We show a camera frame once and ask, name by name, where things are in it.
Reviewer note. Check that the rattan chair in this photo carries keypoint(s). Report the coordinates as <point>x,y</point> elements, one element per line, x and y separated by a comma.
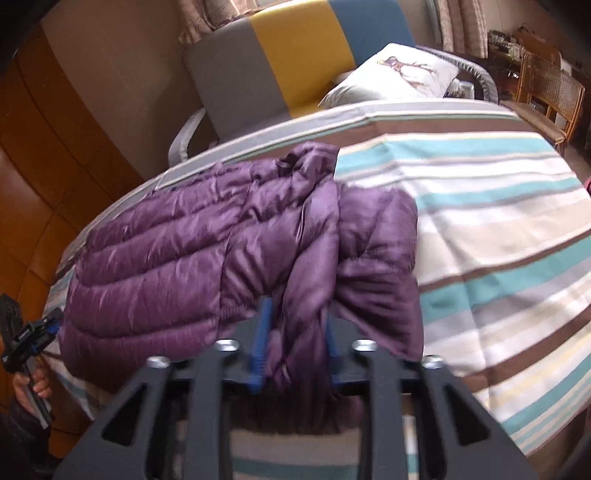
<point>549,87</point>

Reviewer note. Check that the person's left hand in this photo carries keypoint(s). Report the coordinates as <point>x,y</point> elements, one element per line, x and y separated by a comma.
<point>39,385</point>

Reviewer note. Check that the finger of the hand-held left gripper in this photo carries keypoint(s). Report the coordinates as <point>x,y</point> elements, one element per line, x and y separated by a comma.
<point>53,327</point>

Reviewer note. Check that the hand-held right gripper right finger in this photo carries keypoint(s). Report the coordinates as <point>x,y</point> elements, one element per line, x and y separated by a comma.
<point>331,355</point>

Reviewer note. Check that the cluttered desk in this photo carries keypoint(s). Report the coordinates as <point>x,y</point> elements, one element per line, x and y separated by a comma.
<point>508,44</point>

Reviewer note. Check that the grey yellow blue headboard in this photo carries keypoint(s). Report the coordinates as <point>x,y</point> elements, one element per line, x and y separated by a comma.
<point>295,60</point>

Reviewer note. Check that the grey padded bed rail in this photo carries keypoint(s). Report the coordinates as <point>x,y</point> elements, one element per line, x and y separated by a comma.
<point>178,143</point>
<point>480,76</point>

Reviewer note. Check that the purple quilted down jacket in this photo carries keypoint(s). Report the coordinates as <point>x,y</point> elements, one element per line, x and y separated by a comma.
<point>184,258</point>

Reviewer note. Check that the wooden wardrobe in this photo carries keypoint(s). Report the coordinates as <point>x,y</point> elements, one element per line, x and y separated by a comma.
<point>46,161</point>

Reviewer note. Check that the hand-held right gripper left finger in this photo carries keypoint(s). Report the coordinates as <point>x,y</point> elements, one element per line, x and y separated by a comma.
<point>261,346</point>

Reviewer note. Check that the bed with striped sheet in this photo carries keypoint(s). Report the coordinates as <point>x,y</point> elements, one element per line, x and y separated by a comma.
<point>485,240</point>

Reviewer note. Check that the white printed pillow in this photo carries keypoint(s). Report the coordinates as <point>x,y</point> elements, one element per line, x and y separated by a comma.
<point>392,78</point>

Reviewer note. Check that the pink patterned curtain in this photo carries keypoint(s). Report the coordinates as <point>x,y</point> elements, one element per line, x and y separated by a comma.
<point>212,18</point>
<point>461,25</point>

